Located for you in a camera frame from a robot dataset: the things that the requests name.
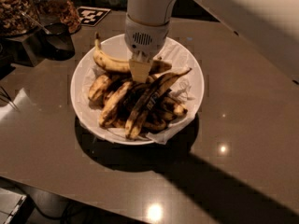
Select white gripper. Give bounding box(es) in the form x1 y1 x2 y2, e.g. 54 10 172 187
124 16 169 83

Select long top banana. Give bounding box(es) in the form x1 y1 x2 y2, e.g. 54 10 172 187
93 33 172 74

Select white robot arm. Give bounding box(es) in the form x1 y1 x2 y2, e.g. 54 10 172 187
124 0 299 82

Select front centre dark banana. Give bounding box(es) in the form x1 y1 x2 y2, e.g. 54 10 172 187
125 68 191 139

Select white bowl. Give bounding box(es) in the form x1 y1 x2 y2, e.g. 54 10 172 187
70 33 205 146

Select left spotted banana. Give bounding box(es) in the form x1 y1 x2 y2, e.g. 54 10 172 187
88 74 112 102

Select right lower banana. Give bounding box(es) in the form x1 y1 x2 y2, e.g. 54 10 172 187
160 96 188 117

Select front left banana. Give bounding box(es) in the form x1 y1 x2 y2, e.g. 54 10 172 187
99 81 133 127

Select bottom curved banana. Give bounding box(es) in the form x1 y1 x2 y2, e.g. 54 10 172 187
112 115 168 133

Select black white marker tag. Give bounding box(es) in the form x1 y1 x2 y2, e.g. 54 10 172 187
78 7 110 27

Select black scoop cup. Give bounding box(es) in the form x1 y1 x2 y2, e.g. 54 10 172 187
21 11 75 61

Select glass jar of nuts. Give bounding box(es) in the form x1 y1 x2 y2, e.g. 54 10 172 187
34 0 80 34

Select glass jar of cashews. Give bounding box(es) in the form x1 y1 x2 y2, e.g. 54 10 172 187
0 0 39 37

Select grey box corner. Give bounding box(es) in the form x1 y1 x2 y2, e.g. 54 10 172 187
0 189 26 224

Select black cable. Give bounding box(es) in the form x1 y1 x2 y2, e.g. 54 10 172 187
0 175 104 224

